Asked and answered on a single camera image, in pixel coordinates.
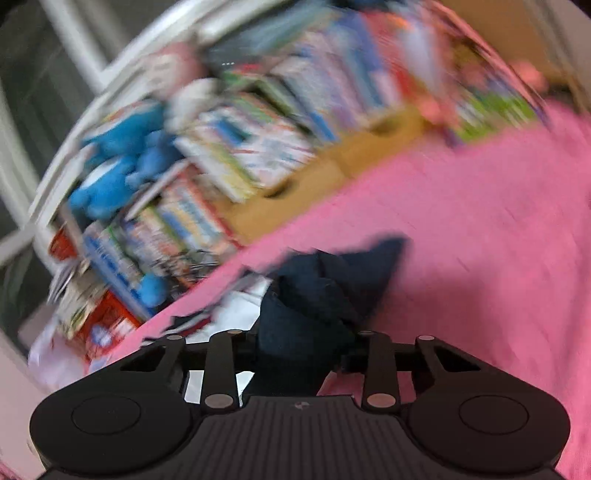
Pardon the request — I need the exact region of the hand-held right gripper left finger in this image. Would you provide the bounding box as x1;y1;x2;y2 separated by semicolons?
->
117;329;259;411

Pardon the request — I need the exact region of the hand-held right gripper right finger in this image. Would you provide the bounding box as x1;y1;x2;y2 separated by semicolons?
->
340;330;484;411

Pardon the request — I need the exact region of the pink miniature dollhouse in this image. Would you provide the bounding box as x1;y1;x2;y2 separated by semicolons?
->
416;4;551;147

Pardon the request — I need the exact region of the red plastic crate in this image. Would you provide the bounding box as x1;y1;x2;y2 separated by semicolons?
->
76;291;142;361

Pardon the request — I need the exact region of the white printed box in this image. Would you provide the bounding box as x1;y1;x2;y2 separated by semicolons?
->
235;124;320;186

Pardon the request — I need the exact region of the blue whale plush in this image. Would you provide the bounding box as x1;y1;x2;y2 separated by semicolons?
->
67;161;140;221

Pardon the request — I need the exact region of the blue round plush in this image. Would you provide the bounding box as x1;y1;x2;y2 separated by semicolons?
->
139;272;170;308

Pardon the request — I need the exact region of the wooden drawer unit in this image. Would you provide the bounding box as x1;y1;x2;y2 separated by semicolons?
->
215;106;431;246

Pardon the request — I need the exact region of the row of green yellow books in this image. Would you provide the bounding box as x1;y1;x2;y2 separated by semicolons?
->
178;92;320;205

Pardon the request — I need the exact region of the blue white cat plush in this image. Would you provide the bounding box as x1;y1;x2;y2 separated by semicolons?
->
83;100;184;186

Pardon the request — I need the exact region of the black miniature bicycle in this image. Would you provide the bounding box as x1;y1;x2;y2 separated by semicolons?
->
152;249;228;288

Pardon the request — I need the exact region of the row of tall blue books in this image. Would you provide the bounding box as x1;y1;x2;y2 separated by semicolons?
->
81;222;158;322

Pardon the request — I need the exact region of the stack of papers and books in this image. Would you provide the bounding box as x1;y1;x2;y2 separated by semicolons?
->
48;258;110;339

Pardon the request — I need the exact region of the pink white rabbit plush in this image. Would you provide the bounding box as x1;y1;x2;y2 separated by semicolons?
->
148;44;223;136

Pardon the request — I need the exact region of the row of picture books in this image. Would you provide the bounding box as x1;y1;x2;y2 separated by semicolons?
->
111;178;242;278

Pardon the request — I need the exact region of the navy white jacket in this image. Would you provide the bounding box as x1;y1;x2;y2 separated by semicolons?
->
143;236;410;398

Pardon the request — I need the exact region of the red plastic basket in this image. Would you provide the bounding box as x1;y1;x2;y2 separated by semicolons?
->
48;226;80;260

